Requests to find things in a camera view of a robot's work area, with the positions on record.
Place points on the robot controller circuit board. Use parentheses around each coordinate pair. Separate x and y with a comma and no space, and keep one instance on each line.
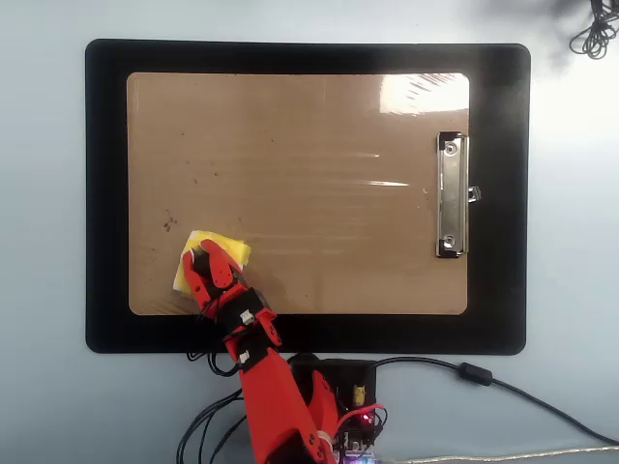
(360,452)

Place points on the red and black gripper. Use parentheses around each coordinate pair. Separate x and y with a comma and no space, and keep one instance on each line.
(242,309)

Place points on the brown clipboard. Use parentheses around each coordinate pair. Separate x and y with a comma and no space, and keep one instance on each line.
(314,193)

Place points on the yellow sponge with black knob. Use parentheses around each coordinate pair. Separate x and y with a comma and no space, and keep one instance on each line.
(238,251)

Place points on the black mat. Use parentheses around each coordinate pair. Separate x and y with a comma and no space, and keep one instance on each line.
(106,145)

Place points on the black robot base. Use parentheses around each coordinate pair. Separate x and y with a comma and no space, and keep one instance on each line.
(348,382)

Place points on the silver metal clipboard clip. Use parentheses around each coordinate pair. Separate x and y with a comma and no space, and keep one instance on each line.
(452,193)

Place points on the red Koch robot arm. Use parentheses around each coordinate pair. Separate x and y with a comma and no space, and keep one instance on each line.
(273,401)

